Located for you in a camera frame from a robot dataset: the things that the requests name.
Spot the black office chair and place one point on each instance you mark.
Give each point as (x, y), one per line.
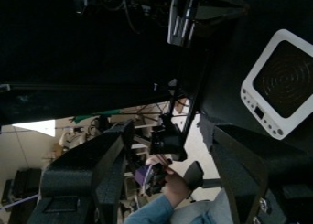
(193, 176)

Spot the purple handheld device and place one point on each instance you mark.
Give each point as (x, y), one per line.
(145, 176)

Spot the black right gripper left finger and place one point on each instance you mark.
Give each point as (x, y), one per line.
(78, 172)

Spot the black equipment case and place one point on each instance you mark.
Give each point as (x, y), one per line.
(25, 185)

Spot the black device on stand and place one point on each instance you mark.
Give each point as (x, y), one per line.
(168, 142)

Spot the green cloth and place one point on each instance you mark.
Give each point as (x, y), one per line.
(94, 115)

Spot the white egg tray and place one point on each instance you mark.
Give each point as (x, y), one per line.
(285, 78)

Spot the forearm in blue sleeve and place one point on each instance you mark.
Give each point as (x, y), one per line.
(150, 211)

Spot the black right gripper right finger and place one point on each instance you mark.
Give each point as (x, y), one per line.
(277, 179)

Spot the person's bare hand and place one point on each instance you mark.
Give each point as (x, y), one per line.
(177, 188)

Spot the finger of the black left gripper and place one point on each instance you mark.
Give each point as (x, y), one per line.
(216, 5)

